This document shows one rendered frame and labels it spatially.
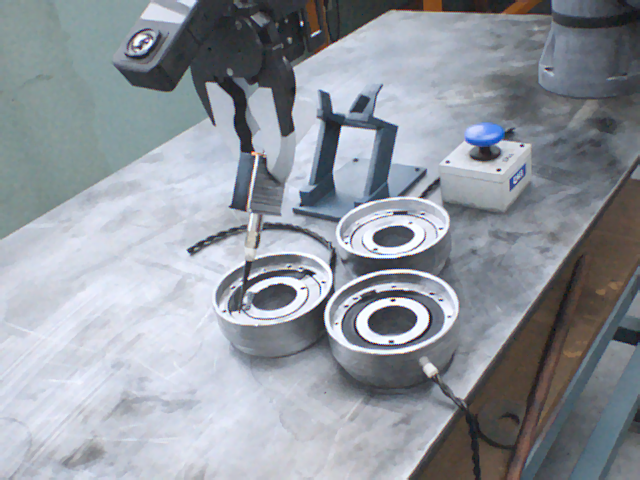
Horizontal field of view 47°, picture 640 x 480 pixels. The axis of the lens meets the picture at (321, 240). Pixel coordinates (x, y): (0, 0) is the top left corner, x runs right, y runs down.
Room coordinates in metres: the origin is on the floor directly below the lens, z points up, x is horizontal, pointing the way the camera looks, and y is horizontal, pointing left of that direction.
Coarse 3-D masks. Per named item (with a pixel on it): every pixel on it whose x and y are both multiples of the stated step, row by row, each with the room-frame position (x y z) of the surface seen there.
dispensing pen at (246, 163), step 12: (240, 156) 0.56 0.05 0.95; (252, 156) 0.55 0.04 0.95; (240, 168) 0.55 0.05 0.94; (252, 168) 0.54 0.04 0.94; (240, 180) 0.54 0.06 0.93; (240, 192) 0.54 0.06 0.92; (240, 204) 0.53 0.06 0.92; (252, 216) 0.54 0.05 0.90; (252, 228) 0.53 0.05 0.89; (252, 240) 0.53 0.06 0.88; (252, 252) 0.52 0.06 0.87; (240, 300) 0.51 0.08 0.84
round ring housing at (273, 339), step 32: (288, 256) 0.57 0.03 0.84; (224, 288) 0.54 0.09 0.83; (256, 288) 0.54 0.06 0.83; (288, 288) 0.54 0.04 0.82; (320, 288) 0.53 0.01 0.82; (224, 320) 0.49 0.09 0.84; (288, 320) 0.47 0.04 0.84; (320, 320) 0.48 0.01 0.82; (256, 352) 0.48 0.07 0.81; (288, 352) 0.47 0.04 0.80
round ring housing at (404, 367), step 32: (352, 288) 0.50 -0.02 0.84; (384, 288) 0.50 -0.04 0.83; (416, 288) 0.49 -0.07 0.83; (448, 288) 0.47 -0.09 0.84; (384, 320) 0.48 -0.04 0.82; (416, 320) 0.46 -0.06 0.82; (448, 320) 0.44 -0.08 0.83; (352, 352) 0.42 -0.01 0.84; (384, 352) 0.41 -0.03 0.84; (416, 352) 0.41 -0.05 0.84; (448, 352) 0.42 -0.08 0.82; (384, 384) 0.42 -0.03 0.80
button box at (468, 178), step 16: (464, 144) 0.71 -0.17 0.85; (496, 144) 0.69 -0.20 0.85; (512, 144) 0.69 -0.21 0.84; (528, 144) 0.68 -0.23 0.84; (448, 160) 0.68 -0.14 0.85; (464, 160) 0.67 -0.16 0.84; (480, 160) 0.66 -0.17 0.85; (496, 160) 0.66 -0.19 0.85; (512, 160) 0.65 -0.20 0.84; (528, 160) 0.67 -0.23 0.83; (448, 176) 0.67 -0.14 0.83; (464, 176) 0.66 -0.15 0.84; (480, 176) 0.64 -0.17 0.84; (496, 176) 0.63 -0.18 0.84; (512, 176) 0.64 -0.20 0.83; (528, 176) 0.67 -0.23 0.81; (448, 192) 0.67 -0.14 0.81; (464, 192) 0.66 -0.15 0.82; (480, 192) 0.64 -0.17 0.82; (496, 192) 0.63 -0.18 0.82; (512, 192) 0.64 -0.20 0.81; (480, 208) 0.64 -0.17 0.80; (496, 208) 0.63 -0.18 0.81
